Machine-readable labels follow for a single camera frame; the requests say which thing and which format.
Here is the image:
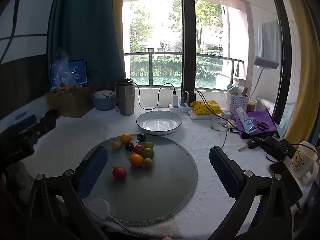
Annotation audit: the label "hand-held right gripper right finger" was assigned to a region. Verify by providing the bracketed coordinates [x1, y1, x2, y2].
[207, 146, 293, 240]

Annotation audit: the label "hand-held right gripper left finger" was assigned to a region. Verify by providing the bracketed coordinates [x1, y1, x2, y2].
[25, 145, 110, 240]

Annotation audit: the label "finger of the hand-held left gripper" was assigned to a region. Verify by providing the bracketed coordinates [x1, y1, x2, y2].
[24, 119, 57, 141]

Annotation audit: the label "red tomato with stem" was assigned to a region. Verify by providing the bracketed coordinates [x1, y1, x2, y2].
[111, 166, 127, 180]

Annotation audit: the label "white plate with dark rim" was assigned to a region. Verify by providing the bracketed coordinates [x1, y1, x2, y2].
[136, 110, 183, 136]

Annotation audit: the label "black round disc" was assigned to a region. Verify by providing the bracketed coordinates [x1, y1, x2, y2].
[44, 109, 60, 120]

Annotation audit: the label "blue and white tissue pack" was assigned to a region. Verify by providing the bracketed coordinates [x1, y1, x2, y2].
[7, 110, 40, 130]

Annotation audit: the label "white textured tablecloth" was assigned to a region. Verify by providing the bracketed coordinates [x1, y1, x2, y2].
[0, 105, 308, 240]

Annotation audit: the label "car key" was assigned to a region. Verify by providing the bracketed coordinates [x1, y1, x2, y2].
[238, 140, 262, 152]

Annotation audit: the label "brown box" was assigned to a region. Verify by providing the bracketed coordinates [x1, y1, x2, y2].
[46, 84, 97, 118]

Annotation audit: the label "white tube with blue label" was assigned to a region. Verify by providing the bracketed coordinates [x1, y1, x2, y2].
[236, 107, 257, 133]

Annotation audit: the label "clear blue plastic bag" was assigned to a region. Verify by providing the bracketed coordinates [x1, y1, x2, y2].
[51, 48, 83, 93]

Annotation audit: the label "black power bank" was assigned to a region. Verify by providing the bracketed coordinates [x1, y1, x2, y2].
[260, 136, 297, 162]

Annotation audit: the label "black scissors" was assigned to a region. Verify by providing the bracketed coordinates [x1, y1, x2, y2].
[254, 120, 269, 131]

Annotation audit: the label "blue bowl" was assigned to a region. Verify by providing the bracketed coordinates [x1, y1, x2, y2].
[89, 90, 117, 111]

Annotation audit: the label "yellow plastic bag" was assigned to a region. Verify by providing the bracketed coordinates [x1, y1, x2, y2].
[189, 100, 224, 115]

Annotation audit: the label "grey round mat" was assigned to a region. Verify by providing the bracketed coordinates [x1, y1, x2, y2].
[75, 134, 198, 227]

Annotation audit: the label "purple cloth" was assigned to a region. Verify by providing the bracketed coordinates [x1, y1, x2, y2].
[233, 109, 279, 139]

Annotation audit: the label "white plastic basket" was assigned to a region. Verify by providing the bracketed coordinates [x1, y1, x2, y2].
[226, 90, 250, 115]

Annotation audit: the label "tablet with lit screen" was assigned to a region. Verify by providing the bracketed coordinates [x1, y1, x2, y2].
[50, 59, 88, 92]

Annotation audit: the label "white inner bowl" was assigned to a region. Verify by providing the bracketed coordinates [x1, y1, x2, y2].
[93, 90, 116, 98]

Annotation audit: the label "black phone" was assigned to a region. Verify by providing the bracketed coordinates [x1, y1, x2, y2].
[268, 160, 304, 207]

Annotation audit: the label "white power strip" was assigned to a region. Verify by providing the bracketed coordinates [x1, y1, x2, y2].
[168, 102, 194, 113]

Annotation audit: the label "white mug with bear print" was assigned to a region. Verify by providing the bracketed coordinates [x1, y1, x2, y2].
[289, 141, 319, 187]

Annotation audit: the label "stainless steel tumbler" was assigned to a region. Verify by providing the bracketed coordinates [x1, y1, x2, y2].
[115, 77, 136, 116]

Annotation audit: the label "black charger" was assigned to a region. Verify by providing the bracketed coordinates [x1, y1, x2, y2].
[185, 92, 197, 105]

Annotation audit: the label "teal curtain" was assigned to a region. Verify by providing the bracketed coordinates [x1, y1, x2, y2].
[47, 0, 125, 90]

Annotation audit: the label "white desk lamp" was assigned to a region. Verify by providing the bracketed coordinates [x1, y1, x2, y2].
[249, 56, 280, 100]

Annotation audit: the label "yellow curtain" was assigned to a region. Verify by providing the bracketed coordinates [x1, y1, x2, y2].
[277, 0, 320, 143]
[109, 0, 125, 55]

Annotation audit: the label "balcony railing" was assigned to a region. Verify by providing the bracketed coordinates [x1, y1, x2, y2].
[124, 52, 245, 87]

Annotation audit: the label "light blue hanging towel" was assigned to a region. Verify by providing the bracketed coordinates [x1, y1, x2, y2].
[257, 19, 282, 60]

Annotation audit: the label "white cable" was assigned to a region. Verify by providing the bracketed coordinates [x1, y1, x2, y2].
[211, 120, 229, 150]

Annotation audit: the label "white round charger with cable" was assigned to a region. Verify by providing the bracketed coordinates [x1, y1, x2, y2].
[87, 198, 140, 233]

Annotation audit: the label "black charging cable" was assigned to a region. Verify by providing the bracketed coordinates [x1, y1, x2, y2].
[134, 82, 177, 110]

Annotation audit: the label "black window post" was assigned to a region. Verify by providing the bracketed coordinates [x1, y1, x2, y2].
[180, 0, 197, 104]

